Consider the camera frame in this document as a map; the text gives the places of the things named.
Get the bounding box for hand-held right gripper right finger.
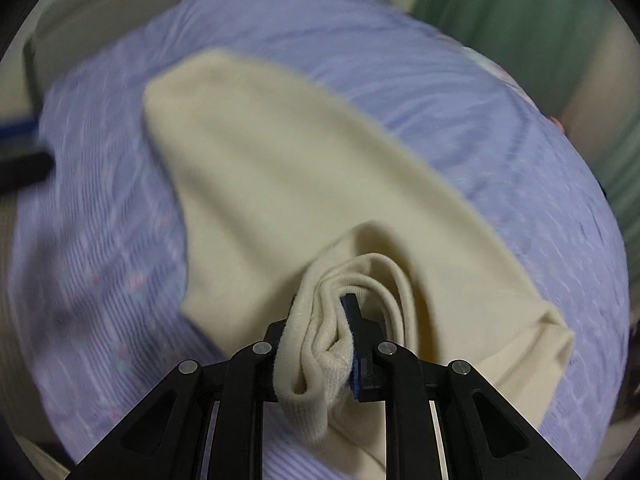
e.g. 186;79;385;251
342;294;581;480

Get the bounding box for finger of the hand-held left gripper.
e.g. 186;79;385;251
0;115;40;143
0;150;56;193

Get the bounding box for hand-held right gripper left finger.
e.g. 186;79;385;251
65;295;296;480

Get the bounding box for cream pants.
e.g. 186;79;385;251
142;47;576;480

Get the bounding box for grey padded headboard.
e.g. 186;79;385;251
22;0;186;96

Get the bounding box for pale floral blanket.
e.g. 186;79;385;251
460;45;531;106

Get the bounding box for beige curtain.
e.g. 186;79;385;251
555;25;640;171

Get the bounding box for lavender striped duvet cover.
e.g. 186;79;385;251
10;0;631;480

